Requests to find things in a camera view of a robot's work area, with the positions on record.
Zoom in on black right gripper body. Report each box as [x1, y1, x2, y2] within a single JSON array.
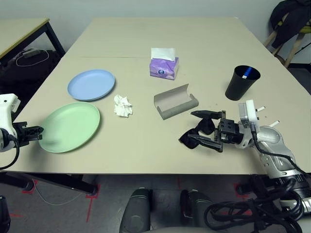
[[214, 110, 244, 147]]

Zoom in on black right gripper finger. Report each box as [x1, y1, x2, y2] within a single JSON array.
[[188, 134, 225, 153], [190, 109, 227, 119]]

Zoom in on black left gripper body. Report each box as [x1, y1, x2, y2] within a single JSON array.
[[11, 120, 32, 148]]

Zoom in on black sunglasses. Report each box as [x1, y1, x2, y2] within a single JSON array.
[[179, 117, 217, 150]]

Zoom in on light green plate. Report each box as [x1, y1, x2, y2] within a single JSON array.
[[38, 101, 101, 154]]

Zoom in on grey glasses case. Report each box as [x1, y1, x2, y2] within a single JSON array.
[[153, 83, 200, 121]]

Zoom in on white tissue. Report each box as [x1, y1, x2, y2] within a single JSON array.
[[113, 94, 135, 118]]

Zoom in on black cup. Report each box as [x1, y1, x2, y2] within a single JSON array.
[[225, 65, 261, 101]]

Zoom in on purple tissue box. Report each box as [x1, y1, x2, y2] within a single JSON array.
[[149, 47, 180, 81]]

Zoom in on dark grey robot right leg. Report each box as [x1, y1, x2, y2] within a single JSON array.
[[179, 189, 215, 229]]

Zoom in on dark grey robot leg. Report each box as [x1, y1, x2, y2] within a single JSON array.
[[179, 189, 215, 229], [119, 188, 153, 233]]

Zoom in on black table leg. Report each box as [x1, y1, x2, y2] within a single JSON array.
[[0, 171, 97, 195]]

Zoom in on light blue plate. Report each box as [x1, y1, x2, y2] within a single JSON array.
[[67, 69, 116, 102]]

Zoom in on grey power strip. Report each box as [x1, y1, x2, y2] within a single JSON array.
[[21, 48, 41, 57]]

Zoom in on light grey robot torso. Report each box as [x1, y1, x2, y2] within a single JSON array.
[[145, 225, 210, 233]]

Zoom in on dark grey robot left leg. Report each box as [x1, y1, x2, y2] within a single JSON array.
[[119, 188, 153, 233]]

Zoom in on wooden stool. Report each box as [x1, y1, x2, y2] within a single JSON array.
[[263, 31, 307, 69]]

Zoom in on black jacket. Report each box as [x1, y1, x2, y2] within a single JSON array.
[[270, 0, 311, 49]]

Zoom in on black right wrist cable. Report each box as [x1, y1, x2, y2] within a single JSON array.
[[249, 122, 311, 178]]

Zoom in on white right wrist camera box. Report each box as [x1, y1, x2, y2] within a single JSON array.
[[238, 99, 259, 130]]

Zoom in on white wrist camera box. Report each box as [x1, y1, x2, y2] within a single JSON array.
[[0, 93, 20, 130], [238, 99, 259, 130]]

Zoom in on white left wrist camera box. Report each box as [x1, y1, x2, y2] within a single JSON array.
[[0, 93, 20, 130]]

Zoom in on black cable bundle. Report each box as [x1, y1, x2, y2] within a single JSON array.
[[204, 176, 306, 233]]

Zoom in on thin white floor cable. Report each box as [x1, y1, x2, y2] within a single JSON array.
[[15, 49, 50, 67]]

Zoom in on beige side table black frame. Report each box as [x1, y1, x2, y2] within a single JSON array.
[[0, 17, 66, 59]]

